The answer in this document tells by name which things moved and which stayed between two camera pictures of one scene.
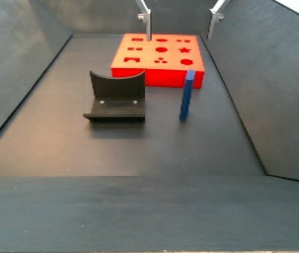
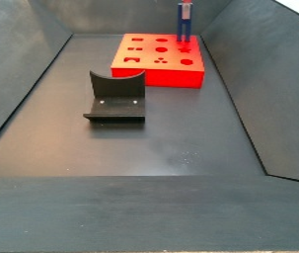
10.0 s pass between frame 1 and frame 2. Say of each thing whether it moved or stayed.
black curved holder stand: stayed
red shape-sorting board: stayed
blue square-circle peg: moved
